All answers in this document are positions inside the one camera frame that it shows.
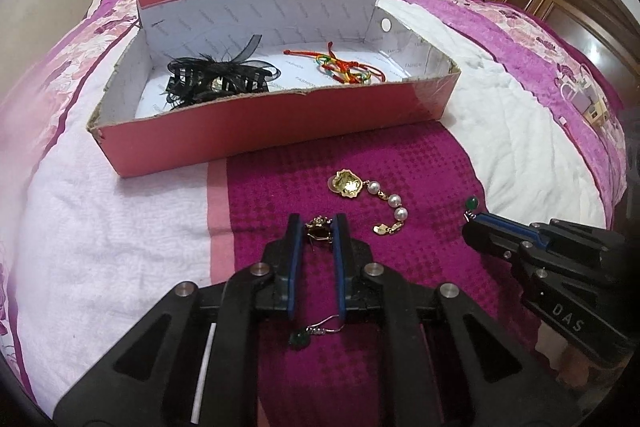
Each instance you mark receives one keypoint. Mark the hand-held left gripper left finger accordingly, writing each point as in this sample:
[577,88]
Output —
[295,257]

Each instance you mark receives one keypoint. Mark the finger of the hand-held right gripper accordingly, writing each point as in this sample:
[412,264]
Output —
[510,224]
[492,242]

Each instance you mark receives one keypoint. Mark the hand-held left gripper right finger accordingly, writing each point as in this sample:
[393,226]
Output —
[341,257]

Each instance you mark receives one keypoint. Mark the small gold red earring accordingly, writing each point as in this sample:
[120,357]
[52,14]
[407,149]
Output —
[318,227]

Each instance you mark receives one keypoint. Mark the green bead hook earring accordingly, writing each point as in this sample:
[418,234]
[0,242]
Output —
[301,338]
[471,203]

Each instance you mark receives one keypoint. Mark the pink cardboard box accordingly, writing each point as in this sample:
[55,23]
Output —
[280,132]

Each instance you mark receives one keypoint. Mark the black feather hair clip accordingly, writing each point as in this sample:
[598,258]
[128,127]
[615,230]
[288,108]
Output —
[210,77]

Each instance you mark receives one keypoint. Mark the white charger and small boxes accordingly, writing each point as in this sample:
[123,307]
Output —
[587,94]

